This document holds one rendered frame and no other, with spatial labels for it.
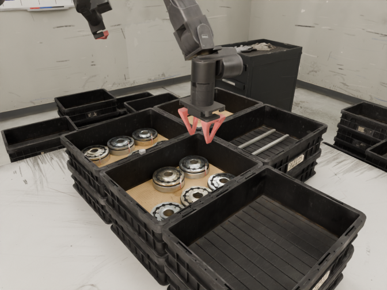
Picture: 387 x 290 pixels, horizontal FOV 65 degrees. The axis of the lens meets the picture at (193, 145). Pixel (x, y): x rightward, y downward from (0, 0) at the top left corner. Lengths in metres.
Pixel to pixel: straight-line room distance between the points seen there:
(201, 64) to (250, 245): 0.46
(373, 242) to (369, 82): 3.19
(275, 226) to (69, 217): 0.68
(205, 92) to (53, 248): 0.67
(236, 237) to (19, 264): 0.63
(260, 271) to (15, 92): 3.49
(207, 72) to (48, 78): 3.32
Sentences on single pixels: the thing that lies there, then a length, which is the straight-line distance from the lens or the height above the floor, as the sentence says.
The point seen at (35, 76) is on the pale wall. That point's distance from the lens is 3.89.
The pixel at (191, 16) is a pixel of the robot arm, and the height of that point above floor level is 1.35.
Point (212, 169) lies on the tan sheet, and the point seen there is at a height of 0.83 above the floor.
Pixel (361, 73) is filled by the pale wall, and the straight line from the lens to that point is 4.21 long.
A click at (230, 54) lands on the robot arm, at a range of 0.76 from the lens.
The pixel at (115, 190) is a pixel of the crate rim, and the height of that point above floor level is 0.92.
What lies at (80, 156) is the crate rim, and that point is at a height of 0.93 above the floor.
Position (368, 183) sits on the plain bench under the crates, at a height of 0.70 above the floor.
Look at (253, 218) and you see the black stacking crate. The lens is 0.89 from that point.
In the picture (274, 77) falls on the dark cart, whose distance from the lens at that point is 2.62.
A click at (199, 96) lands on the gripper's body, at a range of 0.71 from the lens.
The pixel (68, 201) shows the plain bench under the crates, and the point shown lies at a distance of 1.22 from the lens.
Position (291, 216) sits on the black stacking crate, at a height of 0.83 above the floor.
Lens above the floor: 1.43
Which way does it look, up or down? 30 degrees down
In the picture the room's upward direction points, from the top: straight up
